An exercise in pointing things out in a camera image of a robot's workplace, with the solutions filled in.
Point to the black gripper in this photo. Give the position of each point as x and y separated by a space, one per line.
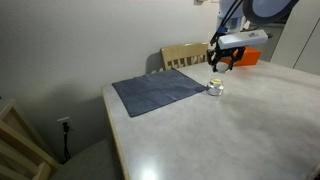
226 52

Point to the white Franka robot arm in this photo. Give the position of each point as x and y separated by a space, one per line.
270 8

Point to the silver round container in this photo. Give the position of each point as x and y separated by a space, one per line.
215 90

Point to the orange cardboard box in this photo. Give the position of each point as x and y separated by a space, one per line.
250 57

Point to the light wooden chair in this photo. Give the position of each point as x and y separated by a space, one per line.
183 50
20 146

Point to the blue-grey cloth mat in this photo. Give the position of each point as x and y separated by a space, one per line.
156 90

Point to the white cabinet door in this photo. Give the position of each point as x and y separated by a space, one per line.
300 46

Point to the white wall outlet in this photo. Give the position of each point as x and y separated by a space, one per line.
60 120

